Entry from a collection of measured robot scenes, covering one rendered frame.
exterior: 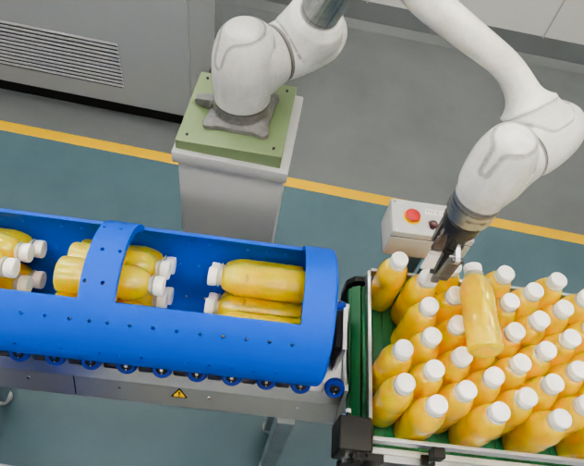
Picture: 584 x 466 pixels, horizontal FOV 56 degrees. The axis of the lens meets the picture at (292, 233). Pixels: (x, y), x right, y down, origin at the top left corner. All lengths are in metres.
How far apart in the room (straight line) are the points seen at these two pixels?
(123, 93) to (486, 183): 2.27
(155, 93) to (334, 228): 1.10
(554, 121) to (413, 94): 2.43
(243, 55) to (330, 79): 2.04
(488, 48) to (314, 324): 0.57
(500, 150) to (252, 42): 0.69
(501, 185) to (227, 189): 0.88
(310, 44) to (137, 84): 1.55
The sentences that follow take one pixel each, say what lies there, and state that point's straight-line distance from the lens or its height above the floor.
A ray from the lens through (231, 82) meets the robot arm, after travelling 1.43.
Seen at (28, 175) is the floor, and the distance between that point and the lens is 2.90.
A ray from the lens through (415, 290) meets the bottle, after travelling 1.29.
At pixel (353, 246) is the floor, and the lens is 2.63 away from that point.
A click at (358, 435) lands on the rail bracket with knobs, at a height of 1.00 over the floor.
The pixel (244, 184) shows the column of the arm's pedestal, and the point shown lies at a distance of 1.58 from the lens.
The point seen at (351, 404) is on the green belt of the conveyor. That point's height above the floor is 0.89.
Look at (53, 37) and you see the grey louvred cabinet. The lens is 2.91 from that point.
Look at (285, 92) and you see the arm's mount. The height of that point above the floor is 1.04.
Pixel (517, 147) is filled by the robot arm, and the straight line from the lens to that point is 0.94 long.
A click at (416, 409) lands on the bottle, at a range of 1.19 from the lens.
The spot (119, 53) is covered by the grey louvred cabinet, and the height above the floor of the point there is 0.42.
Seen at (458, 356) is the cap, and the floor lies 1.10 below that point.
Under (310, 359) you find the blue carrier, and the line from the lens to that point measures 1.06.
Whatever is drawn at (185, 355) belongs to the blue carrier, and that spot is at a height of 1.13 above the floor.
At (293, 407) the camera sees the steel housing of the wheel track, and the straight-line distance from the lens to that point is 1.32.
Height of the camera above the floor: 2.13
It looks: 55 degrees down
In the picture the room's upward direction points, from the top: 12 degrees clockwise
